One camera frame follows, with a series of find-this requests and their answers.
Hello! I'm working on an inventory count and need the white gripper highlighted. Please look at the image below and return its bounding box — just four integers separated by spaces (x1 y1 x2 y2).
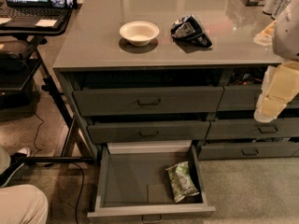
253 21 299 123

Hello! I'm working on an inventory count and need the green jalapeno chip bag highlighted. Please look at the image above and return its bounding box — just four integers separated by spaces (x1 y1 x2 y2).
166 161 199 203

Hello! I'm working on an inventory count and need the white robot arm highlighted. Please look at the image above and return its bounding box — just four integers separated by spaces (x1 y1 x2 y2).
254 0 299 123

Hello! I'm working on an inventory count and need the middle right grey drawer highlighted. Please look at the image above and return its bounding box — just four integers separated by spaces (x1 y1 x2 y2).
206 111 299 140

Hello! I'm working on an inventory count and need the top left grey drawer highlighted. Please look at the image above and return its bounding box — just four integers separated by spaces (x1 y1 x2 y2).
72 70 224 117

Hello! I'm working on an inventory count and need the black blue chip bag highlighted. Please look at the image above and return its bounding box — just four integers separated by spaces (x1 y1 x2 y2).
171 14 212 48

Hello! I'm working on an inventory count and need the open bottom left drawer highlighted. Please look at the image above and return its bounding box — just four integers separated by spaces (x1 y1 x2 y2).
88 141 215 224

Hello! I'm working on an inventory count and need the middle left grey drawer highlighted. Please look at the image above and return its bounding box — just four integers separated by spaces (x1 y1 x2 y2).
87 114 210 144

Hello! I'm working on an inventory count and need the white can middle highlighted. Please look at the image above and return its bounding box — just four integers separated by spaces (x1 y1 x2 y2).
271 0 297 21

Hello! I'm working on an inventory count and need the white paper bowl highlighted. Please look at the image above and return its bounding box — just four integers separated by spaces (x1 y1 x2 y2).
120 21 160 47

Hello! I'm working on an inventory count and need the black laptop stand cart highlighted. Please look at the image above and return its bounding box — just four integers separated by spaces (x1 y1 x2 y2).
0 11 94 164

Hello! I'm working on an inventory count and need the black smartphone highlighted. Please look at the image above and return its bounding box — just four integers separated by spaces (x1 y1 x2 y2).
48 0 78 9

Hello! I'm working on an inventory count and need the white sticky note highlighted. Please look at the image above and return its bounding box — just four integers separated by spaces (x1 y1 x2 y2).
36 20 57 27

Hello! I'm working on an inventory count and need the open black laptop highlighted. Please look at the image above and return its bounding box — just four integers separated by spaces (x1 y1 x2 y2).
0 0 71 31

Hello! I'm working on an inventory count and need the black white shoe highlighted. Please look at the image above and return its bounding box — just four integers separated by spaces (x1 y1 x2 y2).
0 147 31 188

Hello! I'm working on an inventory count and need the person's beige trouser leg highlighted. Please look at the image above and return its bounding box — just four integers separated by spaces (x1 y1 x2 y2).
0 185 49 224

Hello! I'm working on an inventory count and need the black floor cable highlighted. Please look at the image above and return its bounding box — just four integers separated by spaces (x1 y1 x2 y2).
31 77 86 224

